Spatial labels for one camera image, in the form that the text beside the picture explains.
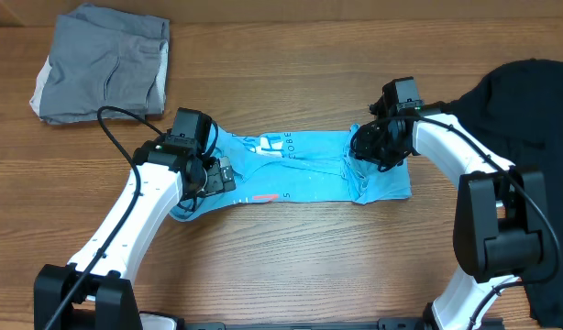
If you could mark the light blue printed t-shirt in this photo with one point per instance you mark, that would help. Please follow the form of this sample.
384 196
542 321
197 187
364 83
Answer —
297 167

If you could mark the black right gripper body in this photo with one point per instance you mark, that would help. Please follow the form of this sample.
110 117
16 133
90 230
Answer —
380 146

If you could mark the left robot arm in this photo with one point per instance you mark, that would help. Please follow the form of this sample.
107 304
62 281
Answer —
95 289

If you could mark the folded grey shorts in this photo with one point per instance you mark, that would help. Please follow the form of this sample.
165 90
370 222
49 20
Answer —
100 56

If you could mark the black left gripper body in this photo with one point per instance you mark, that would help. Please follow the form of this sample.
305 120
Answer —
215 177

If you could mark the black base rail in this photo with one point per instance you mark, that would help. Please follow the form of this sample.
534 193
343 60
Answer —
300 326

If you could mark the black garment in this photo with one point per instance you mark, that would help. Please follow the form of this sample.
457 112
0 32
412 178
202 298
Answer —
516 111

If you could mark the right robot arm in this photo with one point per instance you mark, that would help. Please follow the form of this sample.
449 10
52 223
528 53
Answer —
502 237

